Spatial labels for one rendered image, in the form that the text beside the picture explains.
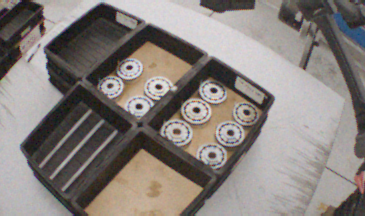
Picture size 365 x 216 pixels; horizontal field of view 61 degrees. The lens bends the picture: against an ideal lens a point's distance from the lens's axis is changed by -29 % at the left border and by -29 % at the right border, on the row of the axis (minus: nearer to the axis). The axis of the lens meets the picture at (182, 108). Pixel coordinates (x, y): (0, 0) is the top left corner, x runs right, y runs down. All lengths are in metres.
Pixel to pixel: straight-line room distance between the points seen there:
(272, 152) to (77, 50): 0.93
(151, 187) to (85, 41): 0.74
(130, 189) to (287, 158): 0.67
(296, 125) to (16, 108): 1.30
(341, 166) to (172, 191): 1.61
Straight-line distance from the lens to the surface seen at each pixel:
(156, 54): 1.66
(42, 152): 1.43
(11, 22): 2.64
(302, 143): 1.71
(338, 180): 2.61
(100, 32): 1.78
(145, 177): 1.35
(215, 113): 1.51
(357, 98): 1.01
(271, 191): 1.54
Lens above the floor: 2.03
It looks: 53 degrees down
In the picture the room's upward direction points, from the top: 10 degrees clockwise
